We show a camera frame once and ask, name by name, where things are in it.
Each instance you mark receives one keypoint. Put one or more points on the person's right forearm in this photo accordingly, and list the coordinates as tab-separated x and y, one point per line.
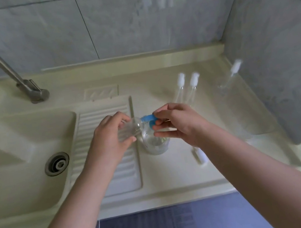
264	177

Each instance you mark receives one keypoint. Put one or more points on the person's left hand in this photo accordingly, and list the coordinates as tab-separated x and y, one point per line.
106	141

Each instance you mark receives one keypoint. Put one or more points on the blue bulb dropper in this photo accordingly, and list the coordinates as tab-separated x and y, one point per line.
148	118

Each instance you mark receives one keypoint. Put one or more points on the cream sink unit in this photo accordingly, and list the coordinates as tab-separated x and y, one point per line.
176	176

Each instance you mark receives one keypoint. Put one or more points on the clear flask with white stopper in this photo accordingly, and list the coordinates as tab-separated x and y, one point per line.
238	99

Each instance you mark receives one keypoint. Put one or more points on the person's left forearm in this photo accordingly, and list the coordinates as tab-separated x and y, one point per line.
77	210

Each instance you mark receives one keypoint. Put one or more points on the person's right thumb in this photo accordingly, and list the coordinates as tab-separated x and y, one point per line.
164	131

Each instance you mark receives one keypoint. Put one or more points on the test tube with white stopper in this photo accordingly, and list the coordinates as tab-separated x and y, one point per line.
180	85
200	155
194	83

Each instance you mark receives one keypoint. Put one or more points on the person's left thumb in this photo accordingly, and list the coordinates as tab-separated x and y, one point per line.
128	141

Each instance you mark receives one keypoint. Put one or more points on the metal drain strainer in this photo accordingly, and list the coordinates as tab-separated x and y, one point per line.
57	164

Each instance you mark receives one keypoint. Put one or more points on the clear glass test tube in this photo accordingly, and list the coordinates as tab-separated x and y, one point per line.
130	129

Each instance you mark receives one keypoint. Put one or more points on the clear glass beaker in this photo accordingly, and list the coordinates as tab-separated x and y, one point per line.
155	145

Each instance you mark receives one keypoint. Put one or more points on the person's right hand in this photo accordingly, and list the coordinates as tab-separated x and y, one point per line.
188	125

